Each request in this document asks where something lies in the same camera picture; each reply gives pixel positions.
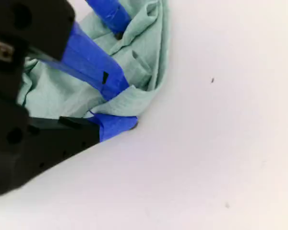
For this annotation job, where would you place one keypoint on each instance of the green t-shirt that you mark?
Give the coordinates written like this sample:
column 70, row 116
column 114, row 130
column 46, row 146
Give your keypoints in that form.
column 144, row 95

